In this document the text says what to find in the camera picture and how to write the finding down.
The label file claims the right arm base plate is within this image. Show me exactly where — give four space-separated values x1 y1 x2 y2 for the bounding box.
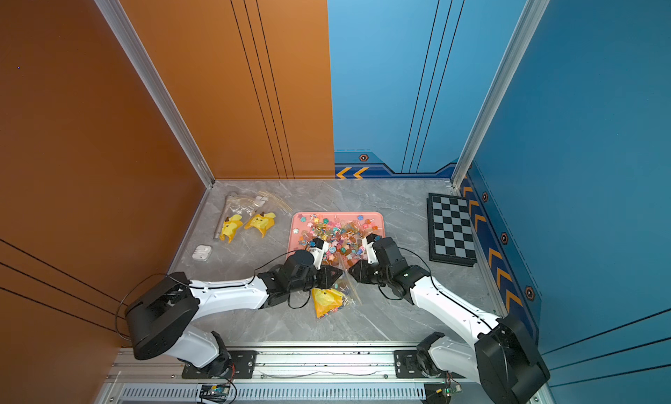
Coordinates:
393 350 440 379

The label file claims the aluminium front rail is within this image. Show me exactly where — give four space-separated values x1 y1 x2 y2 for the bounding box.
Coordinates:
107 345 546 384

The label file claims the silver microphone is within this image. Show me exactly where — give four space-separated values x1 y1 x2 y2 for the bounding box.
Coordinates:
213 193 235 241

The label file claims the black white chessboard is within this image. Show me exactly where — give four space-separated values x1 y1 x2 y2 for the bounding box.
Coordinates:
426 193 477 268

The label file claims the yellow duck ziploc bag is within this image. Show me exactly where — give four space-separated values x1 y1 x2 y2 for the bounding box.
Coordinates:
244 191 293 238
220 193 257 243
311 257 363 319

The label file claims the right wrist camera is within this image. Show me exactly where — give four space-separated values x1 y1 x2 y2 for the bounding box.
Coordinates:
363 233 382 264

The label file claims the right aluminium corner post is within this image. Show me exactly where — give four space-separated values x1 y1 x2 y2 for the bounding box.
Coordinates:
451 0 551 192

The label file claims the green circuit board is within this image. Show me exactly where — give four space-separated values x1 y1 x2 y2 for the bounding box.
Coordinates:
197 384 232 403
424 384 453 404

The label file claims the right green circuit board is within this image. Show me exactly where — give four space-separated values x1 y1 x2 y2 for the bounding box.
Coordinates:
424 384 453 404

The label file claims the left green circuit board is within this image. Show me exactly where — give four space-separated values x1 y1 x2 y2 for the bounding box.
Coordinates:
197 384 232 403

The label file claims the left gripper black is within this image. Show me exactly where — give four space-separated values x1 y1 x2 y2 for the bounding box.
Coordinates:
288 264 346 296

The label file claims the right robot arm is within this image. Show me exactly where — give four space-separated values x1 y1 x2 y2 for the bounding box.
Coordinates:
349 234 550 403

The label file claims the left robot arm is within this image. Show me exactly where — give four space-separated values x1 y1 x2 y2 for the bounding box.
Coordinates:
125 248 342 379

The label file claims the white earbuds case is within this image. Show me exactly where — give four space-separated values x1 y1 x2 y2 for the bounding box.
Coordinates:
192 244 212 262

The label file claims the pink plastic tray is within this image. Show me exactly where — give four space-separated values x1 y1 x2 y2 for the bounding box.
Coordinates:
288 212 386 270

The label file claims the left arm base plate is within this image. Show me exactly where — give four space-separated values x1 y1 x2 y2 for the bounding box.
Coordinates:
182 350 258 381

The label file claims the aluminium corner post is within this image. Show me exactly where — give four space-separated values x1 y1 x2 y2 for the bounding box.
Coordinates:
451 0 551 192
93 0 216 189

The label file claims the left aluminium corner post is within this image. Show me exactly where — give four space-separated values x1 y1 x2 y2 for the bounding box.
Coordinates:
93 0 216 189

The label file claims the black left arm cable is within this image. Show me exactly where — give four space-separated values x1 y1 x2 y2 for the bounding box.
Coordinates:
114 248 313 342

